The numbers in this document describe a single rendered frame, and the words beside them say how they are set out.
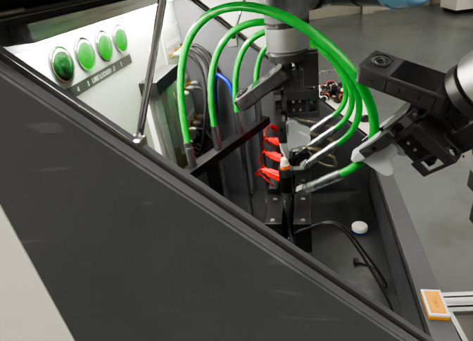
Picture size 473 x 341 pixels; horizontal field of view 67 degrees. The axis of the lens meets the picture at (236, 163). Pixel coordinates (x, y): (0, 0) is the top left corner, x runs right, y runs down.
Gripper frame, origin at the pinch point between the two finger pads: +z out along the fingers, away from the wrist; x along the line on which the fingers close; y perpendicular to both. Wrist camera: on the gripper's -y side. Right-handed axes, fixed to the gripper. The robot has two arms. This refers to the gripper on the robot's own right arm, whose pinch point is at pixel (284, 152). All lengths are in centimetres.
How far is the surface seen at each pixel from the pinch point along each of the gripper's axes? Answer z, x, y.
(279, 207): 14.6, 1.0, -2.0
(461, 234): 112, 107, 86
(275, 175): 5.9, 0.9, -2.2
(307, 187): 1.3, -11.0, 4.7
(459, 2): 88, 797, 313
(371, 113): -13.4, -14.7, 14.0
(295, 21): -26.3, -10.5, 4.0
